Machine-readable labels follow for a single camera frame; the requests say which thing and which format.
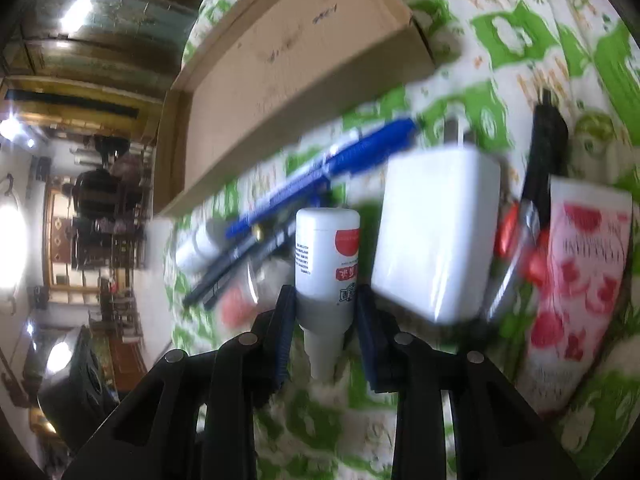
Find white charger adapter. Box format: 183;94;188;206
371;116;501;325

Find black marker yellow caps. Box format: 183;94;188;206
182;214;296;310

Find white squeeze bottle red label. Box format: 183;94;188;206
295;208;360;382

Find red lighter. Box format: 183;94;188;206
494;200;549;287

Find blue marker pen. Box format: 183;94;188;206
226;118;418;240

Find pink rose hand cream tube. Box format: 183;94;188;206
515;177;632;416

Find black clear gel pen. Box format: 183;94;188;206
482;88;568;325

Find white pill bottle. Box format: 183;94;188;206
176;218;227;275

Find cardboard tray box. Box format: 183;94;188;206
153;0;435;218

